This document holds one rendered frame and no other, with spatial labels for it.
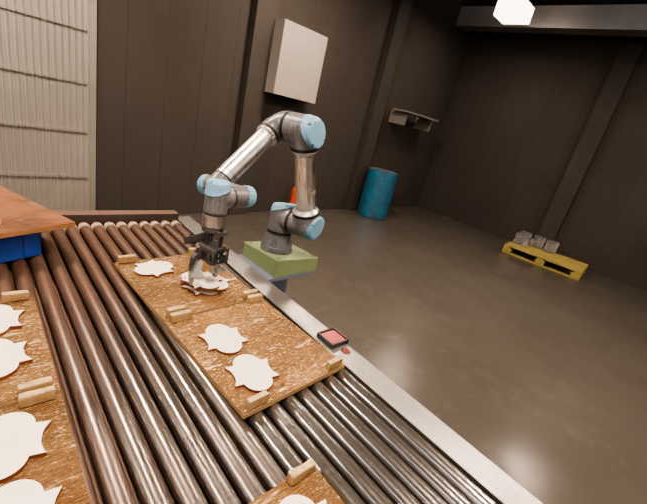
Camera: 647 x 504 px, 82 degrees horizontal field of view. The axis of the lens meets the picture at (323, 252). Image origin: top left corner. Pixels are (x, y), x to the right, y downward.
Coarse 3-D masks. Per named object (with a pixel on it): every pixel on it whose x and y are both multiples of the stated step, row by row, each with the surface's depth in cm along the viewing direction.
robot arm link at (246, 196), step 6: (234, 186) 122; (240, 186) 124; (246, 186) 127; (240, 192) 122; (246, 192) 124; (252, 192) 127; (240, 198) 122; (246, 198) 124; (252, 198) 127; (240, 204) 123; (246, 204) 126; (252, 204) 129
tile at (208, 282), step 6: (186, 276) 128; (204, 276) 130; (210, 276) 131; (186, 282) 125; (198, 282) 126; (204, 282) 126; (210, 282) 127; (216, 282) 128; (198, 288) 123; (204, 288) 123; (210, 288) 124; (216, 288) 126
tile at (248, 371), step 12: (240, 360) 98; (252, 360) 99; (264, 360) 100; (228, 372) 94; (240, 372) 94; (252, 372) 95; (264, 372) 96; (240, 384) 90; (252, 384) 91; (264, 384) 92
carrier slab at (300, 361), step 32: (192, 320) 111; (224, 320) 115; (256, 320) 119; (288, 320) 123; (192, 352) 98; (256, 352) 104; (288, 352) 107; (320, 352) 110; (224, 384) 90; (288, 384) 95
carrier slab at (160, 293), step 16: (176, 256) 149; (128, 272) 129; (176, 272) 136; (144, 288) 122; (160, 288) 124; (176, 288) 126; (240, 288) 136; (160, 304) 115; (176, 304) 117; (192, 304) 119; (208, 304) 121; (224, 304) 123; (160, 320) 110
